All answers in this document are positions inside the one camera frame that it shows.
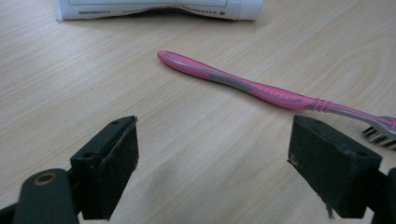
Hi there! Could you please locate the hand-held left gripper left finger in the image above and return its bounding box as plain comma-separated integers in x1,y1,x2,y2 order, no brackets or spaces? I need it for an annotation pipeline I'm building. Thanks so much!
68,115,140,221

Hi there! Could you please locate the pink toothbrush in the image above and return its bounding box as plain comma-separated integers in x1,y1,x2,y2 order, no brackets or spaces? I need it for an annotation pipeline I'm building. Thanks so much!
157,49,396,152

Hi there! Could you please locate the white toothpaste tube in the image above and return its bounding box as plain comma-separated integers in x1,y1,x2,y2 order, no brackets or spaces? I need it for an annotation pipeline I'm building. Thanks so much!
55,0,264,22

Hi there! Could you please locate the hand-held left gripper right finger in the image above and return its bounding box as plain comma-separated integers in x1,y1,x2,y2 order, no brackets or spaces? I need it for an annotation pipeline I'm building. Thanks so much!
287,114,383,219

